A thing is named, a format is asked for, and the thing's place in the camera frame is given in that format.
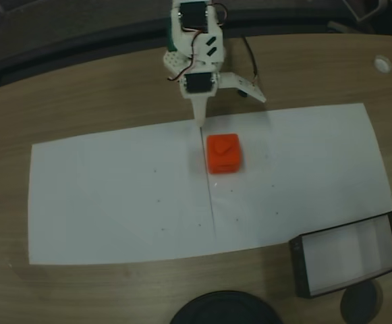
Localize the orange cube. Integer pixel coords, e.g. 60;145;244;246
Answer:
206;133;244;176

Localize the brown box white inside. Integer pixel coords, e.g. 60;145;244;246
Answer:
287;211;392;300

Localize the green table clamp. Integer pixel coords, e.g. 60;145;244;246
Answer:
166;28;178;52

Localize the white paper sheet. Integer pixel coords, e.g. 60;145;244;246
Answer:
200;103;392;249
28;127;217;266

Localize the small white round cap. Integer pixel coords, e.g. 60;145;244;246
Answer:
373;55;392;74

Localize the black desk stand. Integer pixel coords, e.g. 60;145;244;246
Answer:
169;289;282;324

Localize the white perforated camera mount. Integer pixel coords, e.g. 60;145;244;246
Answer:
217;71;268;103

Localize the thin black camera cable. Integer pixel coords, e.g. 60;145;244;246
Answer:
242;34;260;86

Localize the round table cable hole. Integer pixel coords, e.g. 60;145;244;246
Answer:
339;279;384;324

